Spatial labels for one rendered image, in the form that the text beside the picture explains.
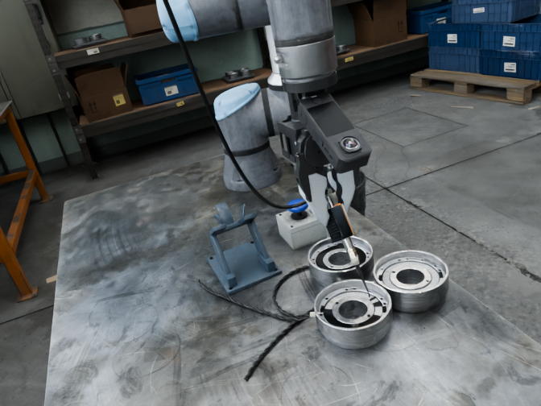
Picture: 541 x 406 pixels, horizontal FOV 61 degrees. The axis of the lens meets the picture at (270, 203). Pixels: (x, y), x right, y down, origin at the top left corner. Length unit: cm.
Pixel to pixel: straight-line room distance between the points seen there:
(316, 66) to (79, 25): 401
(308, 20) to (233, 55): 414
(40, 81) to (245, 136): 335
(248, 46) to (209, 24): 407
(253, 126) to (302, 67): 52
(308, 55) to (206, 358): 42
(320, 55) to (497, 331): 42
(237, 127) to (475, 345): 69
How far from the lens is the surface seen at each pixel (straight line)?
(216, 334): 71
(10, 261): 264
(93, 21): 451
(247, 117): 107
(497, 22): 442
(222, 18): 67
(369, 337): 63
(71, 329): 85
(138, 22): 398
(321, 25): 58
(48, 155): 468
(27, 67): 431
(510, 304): 198
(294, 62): 58
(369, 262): 73
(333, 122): 57
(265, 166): 111
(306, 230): 84
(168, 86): 409
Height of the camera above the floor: 126
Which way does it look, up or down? 26 degrees down
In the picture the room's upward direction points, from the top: 11 degrees counter-clockwise
